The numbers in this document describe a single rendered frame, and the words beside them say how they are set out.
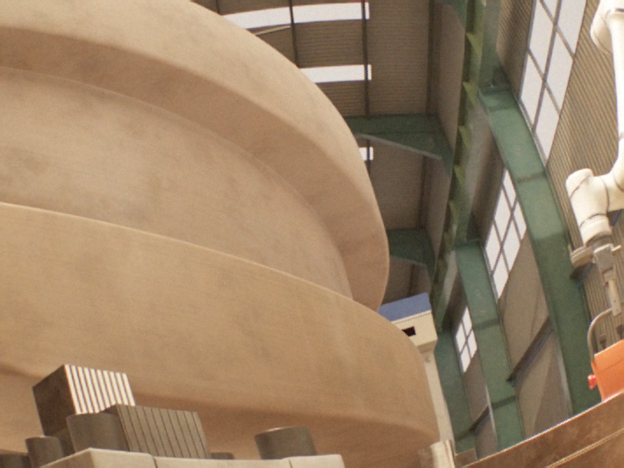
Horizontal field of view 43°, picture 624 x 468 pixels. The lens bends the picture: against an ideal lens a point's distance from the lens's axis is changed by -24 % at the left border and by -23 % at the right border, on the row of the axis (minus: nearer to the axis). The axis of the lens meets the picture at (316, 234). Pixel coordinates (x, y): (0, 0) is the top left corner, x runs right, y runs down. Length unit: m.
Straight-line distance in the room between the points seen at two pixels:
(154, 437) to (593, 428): 1.16
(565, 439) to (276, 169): 1.01
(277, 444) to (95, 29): 0.90
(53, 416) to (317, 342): 0.75
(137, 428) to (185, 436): 0.07
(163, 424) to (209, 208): 0.96
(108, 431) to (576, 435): 1.27
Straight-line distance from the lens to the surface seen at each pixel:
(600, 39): 2.37
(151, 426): 0.95
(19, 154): 1.51
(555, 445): 1.88
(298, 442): 0.98
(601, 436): 1.88
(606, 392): 1.90
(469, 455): 3.00
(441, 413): 7.25
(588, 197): 1.95
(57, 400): 1.07
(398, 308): 7.18
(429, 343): 7.17
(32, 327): 1.19
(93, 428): 0.81
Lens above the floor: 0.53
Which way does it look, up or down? 22 degrees up
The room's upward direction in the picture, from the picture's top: 15 degrees counter-clockwise
